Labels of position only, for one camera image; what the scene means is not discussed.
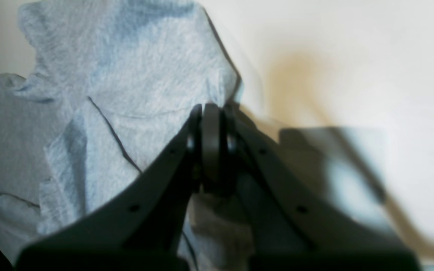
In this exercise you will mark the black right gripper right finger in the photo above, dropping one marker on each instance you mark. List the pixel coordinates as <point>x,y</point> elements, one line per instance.
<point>293,229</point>

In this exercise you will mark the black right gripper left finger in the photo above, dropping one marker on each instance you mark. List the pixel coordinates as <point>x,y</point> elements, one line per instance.
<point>140,229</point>

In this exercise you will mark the grey T-shirt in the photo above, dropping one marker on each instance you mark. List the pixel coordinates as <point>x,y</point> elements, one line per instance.
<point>113,83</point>

